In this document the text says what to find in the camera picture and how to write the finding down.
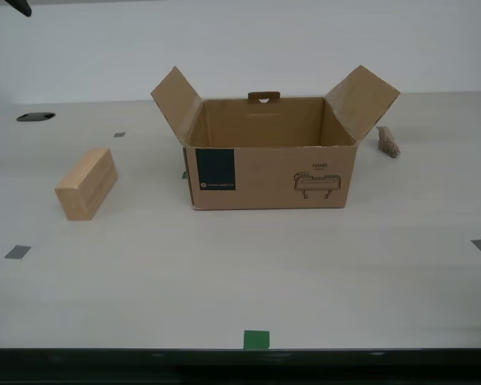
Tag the speckled granite rock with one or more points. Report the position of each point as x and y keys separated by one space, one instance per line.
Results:
x=389 y=146

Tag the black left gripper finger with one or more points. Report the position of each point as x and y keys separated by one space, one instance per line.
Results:
x=23 y=6

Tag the open brown cardboard box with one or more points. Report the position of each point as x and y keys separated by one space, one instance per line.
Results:
x=272 y=180

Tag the large green tape square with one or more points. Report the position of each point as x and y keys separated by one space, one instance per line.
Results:
x=256 y=339

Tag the light wooden block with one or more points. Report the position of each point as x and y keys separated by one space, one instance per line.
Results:
x=84 y=188

